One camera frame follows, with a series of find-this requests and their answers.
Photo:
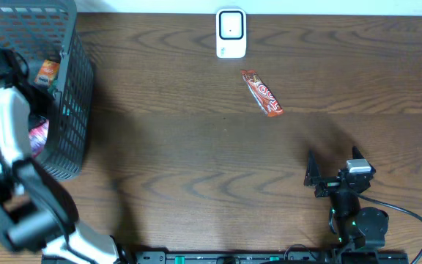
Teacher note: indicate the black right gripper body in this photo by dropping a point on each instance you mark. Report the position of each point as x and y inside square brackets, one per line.
[328, 186]

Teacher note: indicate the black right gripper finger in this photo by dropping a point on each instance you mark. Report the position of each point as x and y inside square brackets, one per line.
[356, 154]
[312, 172]

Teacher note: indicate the orange white snack packet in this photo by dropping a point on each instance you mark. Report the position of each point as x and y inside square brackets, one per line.
[47, 73]

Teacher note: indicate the pink purple snack packet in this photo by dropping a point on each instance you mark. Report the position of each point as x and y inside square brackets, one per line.
[38, 137]

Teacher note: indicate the orange chocolate bar wrapper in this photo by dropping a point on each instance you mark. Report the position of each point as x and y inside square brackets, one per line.
[262, 94]

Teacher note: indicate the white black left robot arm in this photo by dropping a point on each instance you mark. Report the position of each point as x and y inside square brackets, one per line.
[36, 213]

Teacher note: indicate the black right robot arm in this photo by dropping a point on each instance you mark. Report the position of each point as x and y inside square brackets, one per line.
[358, 227]

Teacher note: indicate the white barcode scanner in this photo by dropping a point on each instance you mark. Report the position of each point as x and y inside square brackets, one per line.
[231, 33]

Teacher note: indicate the dark grey plastic basket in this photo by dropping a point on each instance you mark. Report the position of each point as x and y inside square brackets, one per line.
[45, 30]

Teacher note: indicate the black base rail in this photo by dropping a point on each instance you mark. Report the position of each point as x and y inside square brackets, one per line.
[296, 256]

